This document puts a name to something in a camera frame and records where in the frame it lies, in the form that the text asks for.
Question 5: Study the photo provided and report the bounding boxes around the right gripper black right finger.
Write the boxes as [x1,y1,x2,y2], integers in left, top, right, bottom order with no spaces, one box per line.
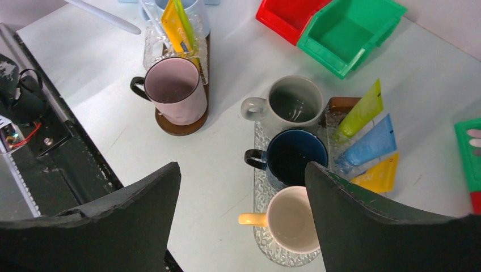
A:
[305,161,480,271]

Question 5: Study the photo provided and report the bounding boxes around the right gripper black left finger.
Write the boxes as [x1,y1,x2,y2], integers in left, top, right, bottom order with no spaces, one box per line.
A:
[1,162,182,271]

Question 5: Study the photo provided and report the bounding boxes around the cream yellow mug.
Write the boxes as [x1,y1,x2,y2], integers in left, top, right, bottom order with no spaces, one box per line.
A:
[238,186,320,254]

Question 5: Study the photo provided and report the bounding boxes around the dark blue mug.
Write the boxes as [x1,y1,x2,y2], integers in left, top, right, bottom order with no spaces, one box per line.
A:
[244,129,328,191]

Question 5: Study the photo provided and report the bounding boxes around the grey mug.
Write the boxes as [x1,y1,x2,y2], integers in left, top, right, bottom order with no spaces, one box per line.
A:
[240,75,324,131]

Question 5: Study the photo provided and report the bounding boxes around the mauve pink mug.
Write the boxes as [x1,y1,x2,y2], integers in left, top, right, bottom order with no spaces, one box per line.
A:
[130,57,208,126]

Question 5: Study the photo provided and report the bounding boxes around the clear acrylic holder rack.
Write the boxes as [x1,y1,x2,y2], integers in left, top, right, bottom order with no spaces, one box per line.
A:
[142,14,209,85]

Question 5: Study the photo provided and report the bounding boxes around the light blue toothbrush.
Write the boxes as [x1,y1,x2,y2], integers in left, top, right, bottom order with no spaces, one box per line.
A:
[65,0,141,35]

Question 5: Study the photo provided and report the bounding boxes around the light blue mug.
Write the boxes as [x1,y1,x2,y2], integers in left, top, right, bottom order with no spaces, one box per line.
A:
[144,0,211,37]

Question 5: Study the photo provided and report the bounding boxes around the brown ended acrylic rack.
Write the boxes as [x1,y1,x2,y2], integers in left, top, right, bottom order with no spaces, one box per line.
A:
[318,97,381,180]

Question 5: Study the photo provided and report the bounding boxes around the clear glass oval tray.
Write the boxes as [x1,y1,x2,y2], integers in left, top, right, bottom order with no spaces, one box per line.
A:
[253,121,320,267]

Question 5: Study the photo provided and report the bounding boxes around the brown wooden oval tray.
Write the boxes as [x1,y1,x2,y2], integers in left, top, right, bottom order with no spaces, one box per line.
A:
[155,33,211,136]

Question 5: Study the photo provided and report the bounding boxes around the red toothpaste bin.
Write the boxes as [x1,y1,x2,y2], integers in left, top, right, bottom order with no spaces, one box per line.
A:
[470,191,481,215]

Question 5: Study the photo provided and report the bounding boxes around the green toothbrush bin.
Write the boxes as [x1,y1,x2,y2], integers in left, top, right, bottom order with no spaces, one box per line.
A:
[454,118,480,192]

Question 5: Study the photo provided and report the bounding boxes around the green plastic bin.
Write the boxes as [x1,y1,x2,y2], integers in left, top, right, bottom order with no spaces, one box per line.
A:
[297,0,407,79]

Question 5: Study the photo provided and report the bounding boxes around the red plastic bin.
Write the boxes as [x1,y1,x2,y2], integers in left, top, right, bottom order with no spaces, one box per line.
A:
[256,0,331,46]

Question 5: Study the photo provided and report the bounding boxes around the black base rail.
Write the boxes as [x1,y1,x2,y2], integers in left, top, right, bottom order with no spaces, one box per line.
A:
[1,24,180,271]

